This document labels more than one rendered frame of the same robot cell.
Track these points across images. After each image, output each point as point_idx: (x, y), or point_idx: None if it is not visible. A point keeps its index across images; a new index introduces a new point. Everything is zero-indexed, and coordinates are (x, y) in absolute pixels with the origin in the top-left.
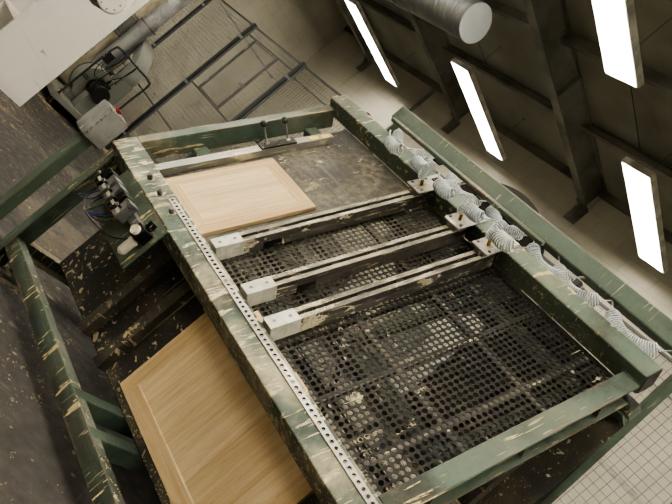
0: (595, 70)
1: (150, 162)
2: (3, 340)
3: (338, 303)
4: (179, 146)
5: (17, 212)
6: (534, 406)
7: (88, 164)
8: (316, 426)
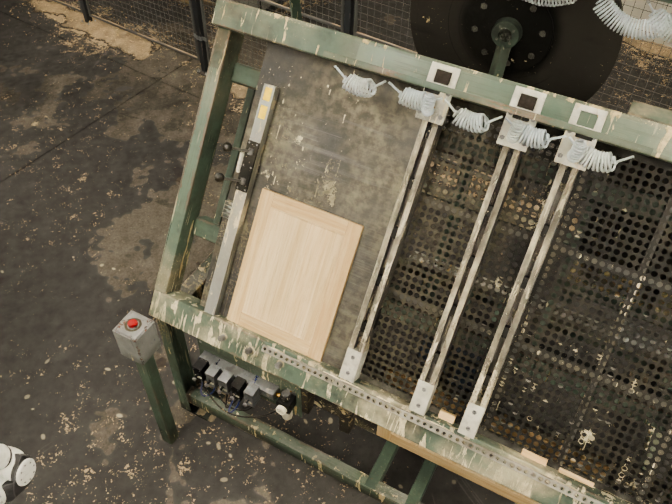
0: None
1: (200, 314)
2: (283, 473)
3: (497, 365)
4: (184, 249)
5: (122, 299)
6: None
7: (26, 60)
8: (585, 503)
